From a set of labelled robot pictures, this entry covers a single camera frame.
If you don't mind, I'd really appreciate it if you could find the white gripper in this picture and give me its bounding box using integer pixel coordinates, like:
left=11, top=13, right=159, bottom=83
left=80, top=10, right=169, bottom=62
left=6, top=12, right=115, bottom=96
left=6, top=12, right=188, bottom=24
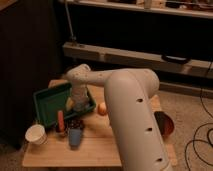
left=71, top=85, right=89, bottom=106

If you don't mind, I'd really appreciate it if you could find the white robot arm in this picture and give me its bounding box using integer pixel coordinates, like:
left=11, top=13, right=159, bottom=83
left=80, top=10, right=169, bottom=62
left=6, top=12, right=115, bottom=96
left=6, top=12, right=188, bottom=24
left=66, top=64, right=173, bottom=171

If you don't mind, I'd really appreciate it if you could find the orange round fruit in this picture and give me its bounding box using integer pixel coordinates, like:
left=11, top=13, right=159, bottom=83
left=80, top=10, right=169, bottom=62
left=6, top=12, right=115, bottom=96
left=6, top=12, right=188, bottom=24
left=97, top=102, right=107, bottom=116

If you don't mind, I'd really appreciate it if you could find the dark grape bunch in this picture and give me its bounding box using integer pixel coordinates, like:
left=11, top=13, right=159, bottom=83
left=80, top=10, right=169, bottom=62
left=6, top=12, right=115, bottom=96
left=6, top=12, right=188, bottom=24
left=67, top=119, right=84, bottom=130

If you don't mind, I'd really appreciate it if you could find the green plastic tray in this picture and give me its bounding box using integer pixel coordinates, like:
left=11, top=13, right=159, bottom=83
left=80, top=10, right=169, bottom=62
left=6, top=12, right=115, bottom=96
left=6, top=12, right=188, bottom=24
left=33, top=83, right=96, bottom=128

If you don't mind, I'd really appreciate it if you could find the blue plastic cup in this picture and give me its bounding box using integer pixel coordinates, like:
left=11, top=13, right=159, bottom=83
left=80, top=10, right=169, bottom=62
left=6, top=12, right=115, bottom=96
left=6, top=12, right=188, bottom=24
left=68, top=129, right=82, bottom=147

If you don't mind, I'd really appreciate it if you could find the white paper cup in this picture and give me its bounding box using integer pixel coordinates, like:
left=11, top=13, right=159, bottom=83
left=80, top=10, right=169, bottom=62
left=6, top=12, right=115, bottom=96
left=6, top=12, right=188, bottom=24
left=25, top=124, right=47, bottom=145

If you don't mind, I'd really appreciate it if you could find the metal pole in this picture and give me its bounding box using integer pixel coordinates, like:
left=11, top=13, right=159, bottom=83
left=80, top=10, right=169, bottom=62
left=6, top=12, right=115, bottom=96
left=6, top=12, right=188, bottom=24
left=64, top=0, right=76, bottom=45

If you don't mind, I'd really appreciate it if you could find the long grey beam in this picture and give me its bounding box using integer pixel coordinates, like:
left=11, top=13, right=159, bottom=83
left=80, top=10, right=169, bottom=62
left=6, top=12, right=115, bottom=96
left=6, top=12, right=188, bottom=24
left=63, top=42, right=210, bottom=77

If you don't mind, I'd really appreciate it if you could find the brown wooden bowl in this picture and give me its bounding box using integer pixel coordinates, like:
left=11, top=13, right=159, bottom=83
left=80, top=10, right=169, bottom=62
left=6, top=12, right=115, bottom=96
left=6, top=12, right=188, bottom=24
left=154, top=111, right=174, bottom=138

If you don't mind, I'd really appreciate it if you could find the background shelf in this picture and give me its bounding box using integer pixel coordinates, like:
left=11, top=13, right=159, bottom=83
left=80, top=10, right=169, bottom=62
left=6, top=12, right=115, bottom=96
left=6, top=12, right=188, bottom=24
left=58, top=0, right=213, bottom=19

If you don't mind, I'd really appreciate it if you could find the black handle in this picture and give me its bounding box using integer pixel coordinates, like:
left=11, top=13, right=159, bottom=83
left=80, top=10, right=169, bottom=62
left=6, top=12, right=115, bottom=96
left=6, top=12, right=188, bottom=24
left=161, top=55, right=191, bottom=64

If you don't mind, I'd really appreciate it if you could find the black floor cable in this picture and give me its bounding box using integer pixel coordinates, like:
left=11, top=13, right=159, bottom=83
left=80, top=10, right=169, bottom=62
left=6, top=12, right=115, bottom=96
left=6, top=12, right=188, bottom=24
left=184, top=61, right=213, bottom=171

